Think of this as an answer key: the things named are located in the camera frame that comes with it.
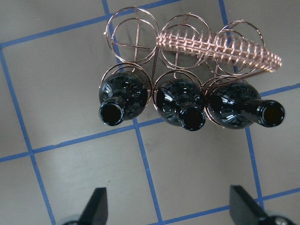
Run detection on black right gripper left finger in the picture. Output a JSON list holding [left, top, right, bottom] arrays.
[[81, 187, 108, 225]]

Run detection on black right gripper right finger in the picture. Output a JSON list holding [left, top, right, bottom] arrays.
[[229, 185, 268, 225]]

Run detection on dark wine bottle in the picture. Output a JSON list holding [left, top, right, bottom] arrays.
[[206, 81, 285, 129], [99, 71, 148, 126], [155, 78, 206, 131]]

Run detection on copper wire wine basket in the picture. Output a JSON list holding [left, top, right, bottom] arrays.
[[104, 7, 283, 128]]

